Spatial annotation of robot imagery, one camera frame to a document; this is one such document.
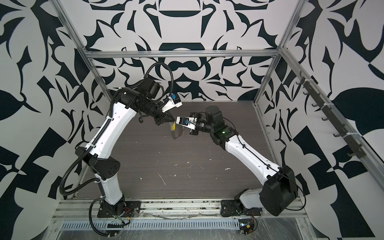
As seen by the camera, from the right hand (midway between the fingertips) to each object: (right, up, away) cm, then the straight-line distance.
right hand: (182, 116), depth 72 cm
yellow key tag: (-4, -5, +1) cm, 7 cm away
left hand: (-5, +1, 0) cm, 5 cm away
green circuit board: (+30, -51, -1) cm, 59 cm away
